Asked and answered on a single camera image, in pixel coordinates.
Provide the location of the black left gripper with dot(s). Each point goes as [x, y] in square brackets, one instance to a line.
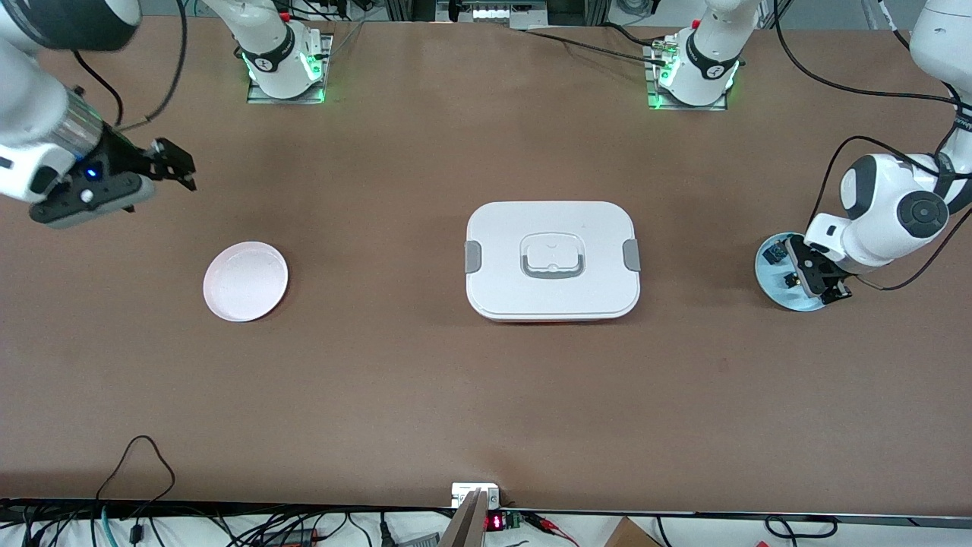
[812, 275]

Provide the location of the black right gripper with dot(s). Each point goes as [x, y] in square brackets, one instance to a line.
[124, 158]

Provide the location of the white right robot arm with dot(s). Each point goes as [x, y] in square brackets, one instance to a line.
[30, 99]

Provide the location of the white lidded box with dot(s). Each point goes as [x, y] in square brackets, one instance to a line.
[501, 289]

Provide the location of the light blue round plate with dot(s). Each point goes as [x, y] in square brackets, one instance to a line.
[774, 292]

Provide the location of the pink round plate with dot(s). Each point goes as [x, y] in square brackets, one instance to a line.
[245, 281]

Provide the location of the brown cardboard piece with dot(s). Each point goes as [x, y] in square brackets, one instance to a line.
[630, 535]

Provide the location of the red digit display module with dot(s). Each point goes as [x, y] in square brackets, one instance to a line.
[495, 522]

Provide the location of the green push-button switch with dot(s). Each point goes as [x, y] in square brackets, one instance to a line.
[774, 252]

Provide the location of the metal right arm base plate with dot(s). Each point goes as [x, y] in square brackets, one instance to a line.
[258, 97]

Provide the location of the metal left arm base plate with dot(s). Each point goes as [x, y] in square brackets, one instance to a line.
[661, 105]

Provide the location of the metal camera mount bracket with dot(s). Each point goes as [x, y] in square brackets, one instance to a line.
[471, 524]

